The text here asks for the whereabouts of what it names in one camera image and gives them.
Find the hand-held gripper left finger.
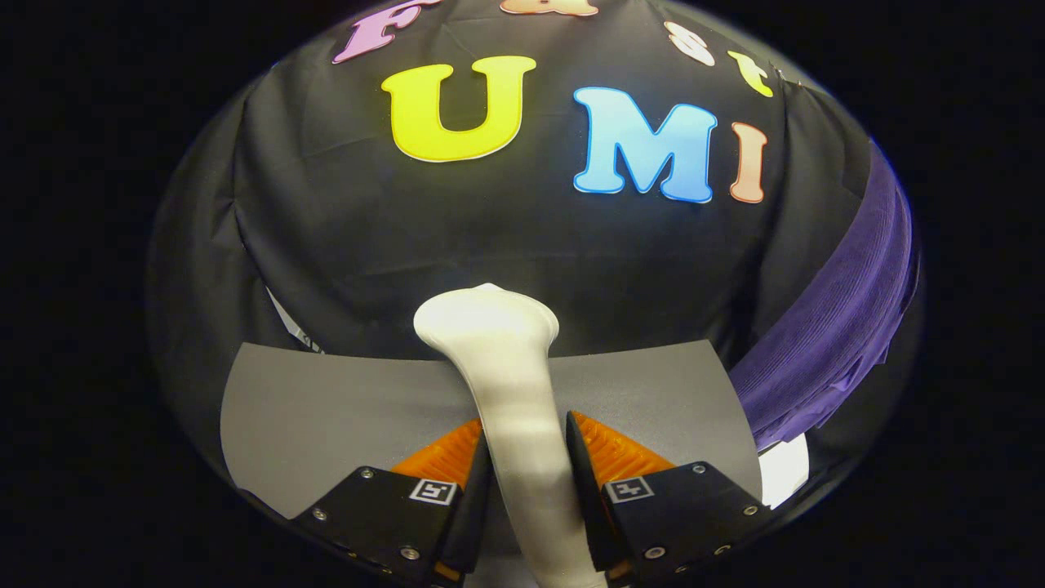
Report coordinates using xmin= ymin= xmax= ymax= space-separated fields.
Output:
xmin=291 ymin=418 xmax=492 ymax=587

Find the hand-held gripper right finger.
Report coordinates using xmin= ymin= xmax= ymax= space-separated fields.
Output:
xmin=565 ymin=410 xmax=773 ymax=587

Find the white shirt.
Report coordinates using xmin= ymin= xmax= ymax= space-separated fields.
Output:
xmin=758 ymin=433 xmax=811 ymax=509

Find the purple corduroy jacket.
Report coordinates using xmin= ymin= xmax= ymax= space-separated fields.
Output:
xmin=728 ymin=139 xmax=922 ymax=452

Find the grey cabinet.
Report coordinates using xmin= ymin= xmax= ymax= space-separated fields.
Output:
xmin=219 ymin=339 xmax=764 ymax=519

